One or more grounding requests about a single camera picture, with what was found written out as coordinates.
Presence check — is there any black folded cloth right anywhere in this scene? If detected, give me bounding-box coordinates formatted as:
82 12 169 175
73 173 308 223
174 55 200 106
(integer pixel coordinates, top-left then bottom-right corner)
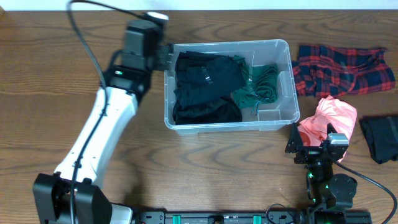
359 116 397 164

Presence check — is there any dark green garment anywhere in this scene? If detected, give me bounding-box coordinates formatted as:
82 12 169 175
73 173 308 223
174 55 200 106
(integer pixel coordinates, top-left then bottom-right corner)
232 55 279 114

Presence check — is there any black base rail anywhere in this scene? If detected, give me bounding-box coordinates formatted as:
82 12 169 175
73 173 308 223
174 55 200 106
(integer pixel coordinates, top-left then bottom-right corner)
131 209 372 224

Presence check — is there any red navy plaid shirt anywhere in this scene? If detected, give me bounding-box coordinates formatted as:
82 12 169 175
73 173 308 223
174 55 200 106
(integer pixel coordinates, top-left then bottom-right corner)
292 45 396 97

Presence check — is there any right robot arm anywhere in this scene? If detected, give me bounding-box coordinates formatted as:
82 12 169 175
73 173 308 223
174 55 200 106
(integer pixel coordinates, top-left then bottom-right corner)
285 123 358 223

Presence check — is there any large black garment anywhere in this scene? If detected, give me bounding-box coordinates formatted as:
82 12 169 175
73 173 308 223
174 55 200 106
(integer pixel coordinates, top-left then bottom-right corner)
172 51 243 125

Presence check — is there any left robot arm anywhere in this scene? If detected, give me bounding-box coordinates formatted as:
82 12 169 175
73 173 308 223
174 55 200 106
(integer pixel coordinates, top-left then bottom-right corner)
32 12 173 223

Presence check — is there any small black cloth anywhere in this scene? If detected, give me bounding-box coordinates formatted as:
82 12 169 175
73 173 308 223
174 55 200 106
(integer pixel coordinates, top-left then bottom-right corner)
174 56 246 107

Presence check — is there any coral pink garment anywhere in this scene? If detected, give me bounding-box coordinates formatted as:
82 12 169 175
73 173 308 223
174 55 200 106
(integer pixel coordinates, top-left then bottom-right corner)
297 96 357 146

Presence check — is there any clear plastic storage bin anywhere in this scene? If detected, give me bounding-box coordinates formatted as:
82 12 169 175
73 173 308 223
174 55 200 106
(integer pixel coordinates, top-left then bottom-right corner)
164 39 300 135

